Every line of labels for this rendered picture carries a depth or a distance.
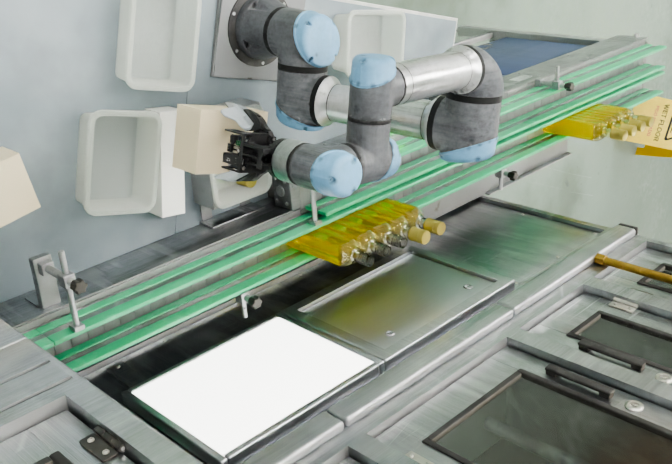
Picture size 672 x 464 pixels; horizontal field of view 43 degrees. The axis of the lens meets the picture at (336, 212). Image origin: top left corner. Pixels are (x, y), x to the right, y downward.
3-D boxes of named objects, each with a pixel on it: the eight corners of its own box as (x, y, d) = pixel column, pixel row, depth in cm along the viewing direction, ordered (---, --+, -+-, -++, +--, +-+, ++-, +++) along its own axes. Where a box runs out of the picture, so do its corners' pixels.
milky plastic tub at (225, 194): (195, 204, 206) (217, 212, 200) (182, 114, 198) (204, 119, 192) (251, 183, 217) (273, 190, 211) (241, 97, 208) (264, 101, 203)
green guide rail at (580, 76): (302, 181, 211) (324, 188, 206) (301, 177, 211) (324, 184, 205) (646, 46, 321) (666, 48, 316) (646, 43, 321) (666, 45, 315)
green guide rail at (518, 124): (304, 209, 214) (326, 216, 209) (304, 205, 214) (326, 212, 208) (645, 65, 324) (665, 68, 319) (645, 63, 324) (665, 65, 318)
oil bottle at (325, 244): (287, 247, 213) (348, 270, 199) (285, 226, 211) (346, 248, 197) (303, 239, 217) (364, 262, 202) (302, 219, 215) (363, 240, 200)
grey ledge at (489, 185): (359, 236, 246) (388, 246, 238) (357, 208, 243) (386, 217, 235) (544, 148, 306) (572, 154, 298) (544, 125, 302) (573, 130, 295)
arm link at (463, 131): (295, 56, 205) (512, 92, 179) (293, 117, 210) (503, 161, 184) (266, 62, 195) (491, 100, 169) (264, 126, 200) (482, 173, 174)
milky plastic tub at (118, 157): (64, 208, 184) (84, 217, 178) (70, 103, 179) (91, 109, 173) (134, 203, 196) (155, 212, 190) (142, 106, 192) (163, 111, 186)
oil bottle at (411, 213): (352, 216, 228) (413, 236, 213) (350, 197, 226) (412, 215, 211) (366, 210, 231) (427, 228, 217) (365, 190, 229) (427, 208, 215)
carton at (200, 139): (177, 103, 161) (201, 109, 156) (244, 106, 172) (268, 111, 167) (172, 166, 163) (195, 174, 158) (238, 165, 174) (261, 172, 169)
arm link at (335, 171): (367, 195, 142) (330, 204, 137) (322, 182, 150) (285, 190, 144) (368, 149, 140) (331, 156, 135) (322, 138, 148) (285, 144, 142)
